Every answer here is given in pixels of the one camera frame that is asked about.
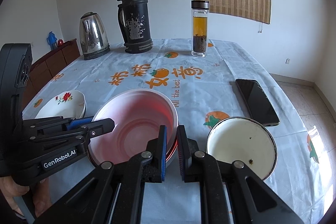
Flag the glass tea bottle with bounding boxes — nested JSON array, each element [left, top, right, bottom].
[[191, 0, 210, 58]]

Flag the worn black thermos flask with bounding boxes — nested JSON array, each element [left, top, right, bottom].
[[117, 0, 153, 54]]

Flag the stainless steel electric kettle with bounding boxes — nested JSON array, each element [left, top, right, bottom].
[[79, 12, 111, 61]]

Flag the person's left hand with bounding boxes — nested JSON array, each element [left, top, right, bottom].
[[0, 176, 49, 219]]

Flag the white plate with red flowers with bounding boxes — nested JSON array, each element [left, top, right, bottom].
[[35, 90, 86, 119]]

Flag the blue plastic bottle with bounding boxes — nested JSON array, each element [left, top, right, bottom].
[[47, 31, 58, 50]]

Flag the printed plastic tablecloth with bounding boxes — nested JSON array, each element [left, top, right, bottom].
[[22, 38, 324, 224]]

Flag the brown wooden cabinet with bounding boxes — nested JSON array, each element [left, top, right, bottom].
[[22, 39, 81, 109]]

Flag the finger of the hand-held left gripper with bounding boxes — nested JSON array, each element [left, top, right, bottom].
[[22, 115, 95, 136], [29, 118, 115, 152]]

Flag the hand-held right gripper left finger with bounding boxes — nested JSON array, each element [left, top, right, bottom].
[[34, 125, 168, 224]]

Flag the black smartphone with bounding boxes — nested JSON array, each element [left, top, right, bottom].
[[235, 79, 280, 127]]

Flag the white enamel bowl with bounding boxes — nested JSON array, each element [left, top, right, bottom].
[[205, 116, 278, 182]]

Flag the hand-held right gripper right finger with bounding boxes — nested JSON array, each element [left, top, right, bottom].
[[176, 125, 305, 224]]

